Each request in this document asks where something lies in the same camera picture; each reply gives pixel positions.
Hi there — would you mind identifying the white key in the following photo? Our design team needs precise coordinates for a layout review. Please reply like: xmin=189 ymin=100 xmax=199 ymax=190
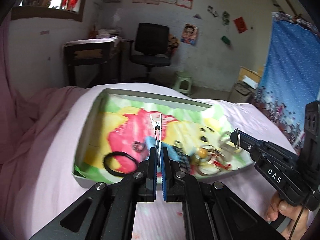
xmin=230 ymin=128 xmax=241 ymax=150

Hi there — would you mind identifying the red plastic hair clip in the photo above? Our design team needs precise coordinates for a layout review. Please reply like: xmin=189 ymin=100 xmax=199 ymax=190
xmin=207 ymin=155 xmax=232 ymax=170

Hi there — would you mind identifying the brown hair tie yellow bead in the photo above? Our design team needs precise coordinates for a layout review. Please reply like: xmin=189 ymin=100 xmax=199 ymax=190
xmin=192 ymin=144 xmax=220 ymax=166

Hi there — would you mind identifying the black white braided keychain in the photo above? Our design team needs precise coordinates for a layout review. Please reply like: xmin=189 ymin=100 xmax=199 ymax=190
xmin=172 ymin=140 xmax=191 ymax=173

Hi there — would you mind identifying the beige plastic hair claw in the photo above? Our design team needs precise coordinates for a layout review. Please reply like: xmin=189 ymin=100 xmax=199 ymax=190
xmin=218 ymin=131 xmax=242 ymax=154

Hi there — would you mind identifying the light blue smart watch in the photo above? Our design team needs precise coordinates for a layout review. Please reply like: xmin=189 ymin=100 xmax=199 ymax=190
xmin=162 ymin=141 xmax=196 ymax=162

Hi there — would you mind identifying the person's right hand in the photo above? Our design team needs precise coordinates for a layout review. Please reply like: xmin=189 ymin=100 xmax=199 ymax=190
xmin=265 ymin=192 xmax=309 ymax=239

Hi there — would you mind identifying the dark mesh basket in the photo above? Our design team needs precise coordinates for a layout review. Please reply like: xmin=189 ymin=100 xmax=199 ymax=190
xmin=227 ymin=81 xmax=255 ymax=103

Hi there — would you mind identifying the flat white cardboard box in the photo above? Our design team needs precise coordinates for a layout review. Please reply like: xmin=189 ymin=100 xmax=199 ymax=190
xmin=71 ymin=87 xmax=254 ymax=189

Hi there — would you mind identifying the wooden cabinet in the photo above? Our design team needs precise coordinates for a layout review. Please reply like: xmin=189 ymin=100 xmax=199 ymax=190
xmin=238 ymin=66 xmax=263 ymax=89

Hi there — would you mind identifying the blue dotted wardrobe curtain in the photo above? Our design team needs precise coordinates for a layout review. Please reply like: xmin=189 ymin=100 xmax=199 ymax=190
xmin=254 ymin=12 xmax=319 ymax=152

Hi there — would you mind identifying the colourful paper box liner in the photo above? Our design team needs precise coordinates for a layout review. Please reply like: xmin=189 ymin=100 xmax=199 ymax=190
xmin=75 ymin=93 xmax=253 ymax=184

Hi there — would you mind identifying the green plastic stool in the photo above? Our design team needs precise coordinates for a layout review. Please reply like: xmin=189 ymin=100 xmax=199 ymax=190
xmin=172 ymin=72 xmax=193 ymax=95

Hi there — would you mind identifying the pink floral bed sheet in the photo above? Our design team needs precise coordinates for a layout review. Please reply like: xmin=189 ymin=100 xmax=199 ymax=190
xmin=1 ymin=83 xmax=294 ymax=239

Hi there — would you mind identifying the green hanging pouch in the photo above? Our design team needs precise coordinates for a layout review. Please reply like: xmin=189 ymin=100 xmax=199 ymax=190
xmin=221 ymin=36 xmax=231 ymax=46

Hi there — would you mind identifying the red paper square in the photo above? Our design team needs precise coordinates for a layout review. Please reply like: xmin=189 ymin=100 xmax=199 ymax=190
xmin=233 ymin=17 xmax=247 ymax=34

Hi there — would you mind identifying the pink window curtain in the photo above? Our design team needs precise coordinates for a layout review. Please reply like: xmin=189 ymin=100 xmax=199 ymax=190
xmin=0 ymin=13 xmax=33 ymax=163

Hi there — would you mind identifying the cartoon boy poster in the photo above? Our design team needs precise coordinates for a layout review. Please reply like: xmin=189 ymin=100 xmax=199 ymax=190
xmin=181 ymin=23 xmax=199 ymax=46

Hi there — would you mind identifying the orange cartoon poster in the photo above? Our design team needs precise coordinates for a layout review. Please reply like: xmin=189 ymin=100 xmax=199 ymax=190
xmin=166 ymin=34 xmax=180 ymax=58

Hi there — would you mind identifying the black office chair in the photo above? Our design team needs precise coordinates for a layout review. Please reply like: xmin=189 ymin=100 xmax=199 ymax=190
xmin=128 ymin=23 xmax=171 ymax=81

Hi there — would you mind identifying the dark wooden desk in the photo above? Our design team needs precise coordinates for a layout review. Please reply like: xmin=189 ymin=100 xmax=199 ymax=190
xmin=62 ymin=36 xmax=124 ymax=86

